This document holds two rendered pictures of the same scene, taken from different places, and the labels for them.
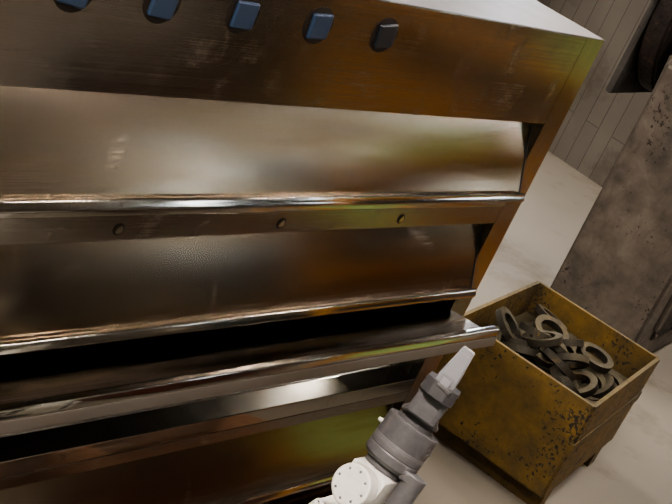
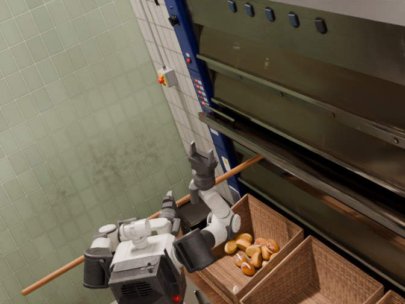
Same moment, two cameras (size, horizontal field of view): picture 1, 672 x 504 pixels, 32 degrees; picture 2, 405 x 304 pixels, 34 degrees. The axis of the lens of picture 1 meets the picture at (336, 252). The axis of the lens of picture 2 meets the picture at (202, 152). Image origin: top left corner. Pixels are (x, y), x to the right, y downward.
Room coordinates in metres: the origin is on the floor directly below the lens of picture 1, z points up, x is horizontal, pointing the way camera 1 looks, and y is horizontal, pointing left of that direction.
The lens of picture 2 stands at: (2.86, -2.08, 2.86)
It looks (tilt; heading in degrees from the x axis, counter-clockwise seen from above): 27 degrees down; 125
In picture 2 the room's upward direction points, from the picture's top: 20 degrees counter-clockwise
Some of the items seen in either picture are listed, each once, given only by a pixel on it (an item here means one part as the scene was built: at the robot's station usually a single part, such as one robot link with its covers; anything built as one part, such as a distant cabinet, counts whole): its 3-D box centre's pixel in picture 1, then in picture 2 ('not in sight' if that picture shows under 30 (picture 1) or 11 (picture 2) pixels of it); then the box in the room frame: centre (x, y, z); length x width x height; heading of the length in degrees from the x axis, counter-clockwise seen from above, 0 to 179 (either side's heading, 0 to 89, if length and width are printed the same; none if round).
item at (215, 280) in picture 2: not in sight; (245, 250); (1.21, 0.36, 0.72); 0.56 x 0.49 x 0.28; 145
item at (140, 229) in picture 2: not in sight; (137, 231); (1.27, -0.41, 1.47); 0.10 x 0.07 x 0.09; 19
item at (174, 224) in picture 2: not in sight; (168, 229); (1.20, -0.15, 1.27); 0.11 x 0.11 x 0.11; 19
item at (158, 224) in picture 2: not in sight; (156, 230); (1.16, -0.18, 1.29); 0.13 x 0.07 x 0.09; 13
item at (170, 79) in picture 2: not in sight; (167, 77); (0.60, 1.09, 1.46); 0.10 x 0.07 x 0.10; 144
